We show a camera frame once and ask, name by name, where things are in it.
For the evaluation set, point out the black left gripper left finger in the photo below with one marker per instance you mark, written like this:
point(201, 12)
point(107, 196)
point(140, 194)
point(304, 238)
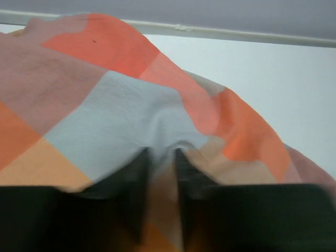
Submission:
point(105, 216)

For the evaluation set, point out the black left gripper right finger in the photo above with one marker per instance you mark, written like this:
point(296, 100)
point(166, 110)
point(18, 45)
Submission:
point(269, 217)

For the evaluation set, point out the multicolour checked pillowcase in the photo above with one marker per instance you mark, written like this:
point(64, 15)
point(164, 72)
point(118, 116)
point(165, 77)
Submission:
point(83, 95)

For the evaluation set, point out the aluminium table frame rail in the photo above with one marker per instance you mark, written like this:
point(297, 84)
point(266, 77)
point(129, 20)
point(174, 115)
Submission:
point(153, 28)

